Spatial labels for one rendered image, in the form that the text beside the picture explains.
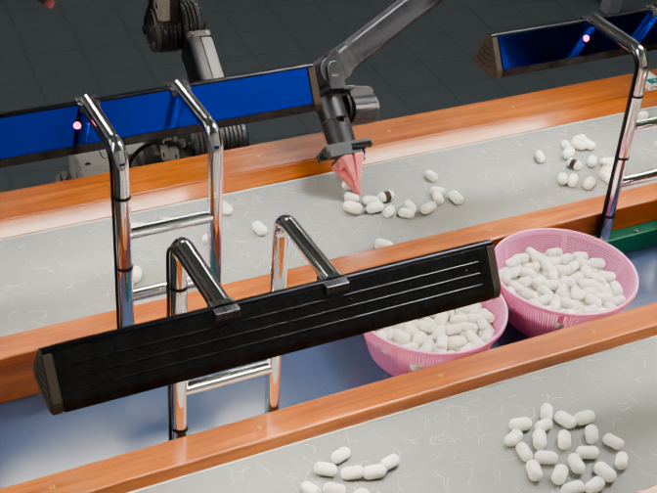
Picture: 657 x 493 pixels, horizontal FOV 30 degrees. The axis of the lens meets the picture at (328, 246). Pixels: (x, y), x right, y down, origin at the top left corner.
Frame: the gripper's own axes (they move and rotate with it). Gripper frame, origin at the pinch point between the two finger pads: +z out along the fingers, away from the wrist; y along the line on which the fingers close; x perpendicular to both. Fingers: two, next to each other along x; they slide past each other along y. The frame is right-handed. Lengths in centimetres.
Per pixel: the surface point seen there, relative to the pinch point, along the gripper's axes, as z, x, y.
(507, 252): 22.0, -15.5, 18.3
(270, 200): -2.9, 5.2, -16.0
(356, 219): 6.5, -2.4, -3.2
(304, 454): 49, -36, -39
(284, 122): -73, 154, 56
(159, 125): -7, -32, -45
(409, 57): -98, 173, 121
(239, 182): -8.5, 8.1, -20.2
